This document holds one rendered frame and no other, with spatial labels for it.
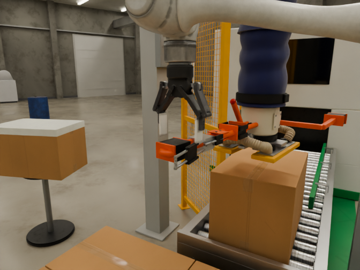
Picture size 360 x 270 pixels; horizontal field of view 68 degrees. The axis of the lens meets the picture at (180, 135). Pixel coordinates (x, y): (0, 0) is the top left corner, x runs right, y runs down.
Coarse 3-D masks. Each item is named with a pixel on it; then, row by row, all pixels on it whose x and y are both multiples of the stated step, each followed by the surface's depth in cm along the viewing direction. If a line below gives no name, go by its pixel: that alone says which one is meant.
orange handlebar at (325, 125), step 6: (282, 120) 123; (330, 120) 123; (252, 126) 114; (294, 126) 119; (300, 126) 117; (306, 126) 116; (312, 126) 114; (318, 126) 113; (324, 126) 112; (210, 132) 98; (216, 132) 97; (222, 132) 97; (228, 132) 99; (234, 132) 102; (228, 138) 99; (162, 150) 77; (168, 150) 76; (168, 156) 76
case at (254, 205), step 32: (224, 160) 151; (256, 160) 151; (288, 160) 151; (224, 192) 133; (256, 192) 125; (288, 192) 117; (224, 224) 137; (256, 224) 128; (288, 224) 120; (288, 256) 123
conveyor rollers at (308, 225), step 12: (312, 156) 290; (324, 156) 292; (312, 168) 258; (324, 168) 254; (312, 180) 226; (324, 180) 229; (312, 216) 170; (204, 228) 159; (300, 228) 158; (312, 228) 156; (300, 240) 150; (312, 240) 147; (300, 252) 135; (312, 252) 139; (300, 264) 127; (312, 264) 131
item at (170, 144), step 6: (174, 138) 84; (180, 138) 84; (156, 144) 80; (162, 144) 78; (168, 144) 77; (174, 144) 77; (180, 144) 77; (186, 144) 80; (156, 150) 80; (174, 150) 76; (180, 150) 78; (156, 156) 81; (162, 156) 79; (180, 156) 78
